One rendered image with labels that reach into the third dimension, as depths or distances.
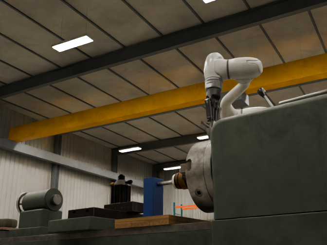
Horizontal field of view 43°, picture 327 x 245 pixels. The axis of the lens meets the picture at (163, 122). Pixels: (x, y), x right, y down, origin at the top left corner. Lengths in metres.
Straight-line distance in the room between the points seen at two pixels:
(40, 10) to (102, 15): 1.73
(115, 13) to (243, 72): 10.40
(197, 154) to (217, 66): 0.56
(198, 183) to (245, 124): 0.32
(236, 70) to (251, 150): 0.66
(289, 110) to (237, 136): 0.21
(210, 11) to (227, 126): 10.79
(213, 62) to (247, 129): 0.66
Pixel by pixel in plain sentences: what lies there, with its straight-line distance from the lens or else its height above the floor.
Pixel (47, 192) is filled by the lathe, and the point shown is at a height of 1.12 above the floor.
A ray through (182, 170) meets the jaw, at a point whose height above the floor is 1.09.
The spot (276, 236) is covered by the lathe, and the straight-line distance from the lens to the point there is 1.47.
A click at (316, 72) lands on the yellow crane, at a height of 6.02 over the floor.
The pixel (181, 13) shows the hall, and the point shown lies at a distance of 12.34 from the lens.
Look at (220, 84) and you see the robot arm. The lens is 2.11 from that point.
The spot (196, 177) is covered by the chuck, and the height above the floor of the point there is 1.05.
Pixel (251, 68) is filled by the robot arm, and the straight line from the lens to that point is 2.11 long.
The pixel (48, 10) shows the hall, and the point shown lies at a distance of 12.59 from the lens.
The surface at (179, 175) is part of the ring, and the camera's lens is 1.91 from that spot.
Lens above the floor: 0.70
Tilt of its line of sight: 19 degrees up
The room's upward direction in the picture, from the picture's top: straight up
